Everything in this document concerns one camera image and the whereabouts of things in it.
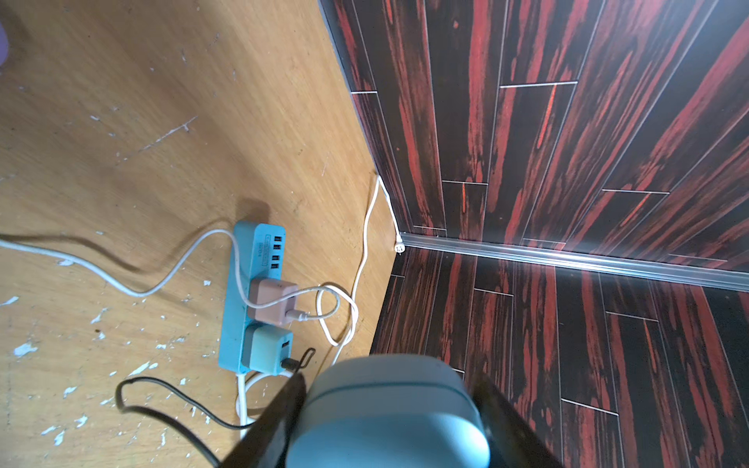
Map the teal USB charger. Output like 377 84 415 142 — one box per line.
240 322 293 376

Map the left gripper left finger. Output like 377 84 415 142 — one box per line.
220 374 307 467

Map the blue earbud case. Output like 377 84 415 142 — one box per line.
285 354 491 467

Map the teal power strip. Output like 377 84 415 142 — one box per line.
218 222 286 374

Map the white power strip cord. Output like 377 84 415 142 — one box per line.
235 174 405 437

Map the black USB cable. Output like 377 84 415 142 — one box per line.
114 347 317 468

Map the pink earbud case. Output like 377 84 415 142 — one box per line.
0 25 10 66

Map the pink USB charger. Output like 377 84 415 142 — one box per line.
247 278 300 327

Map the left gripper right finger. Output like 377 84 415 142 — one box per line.
471 374 564 468

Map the white USB cable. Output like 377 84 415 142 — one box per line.
0 227 341 323

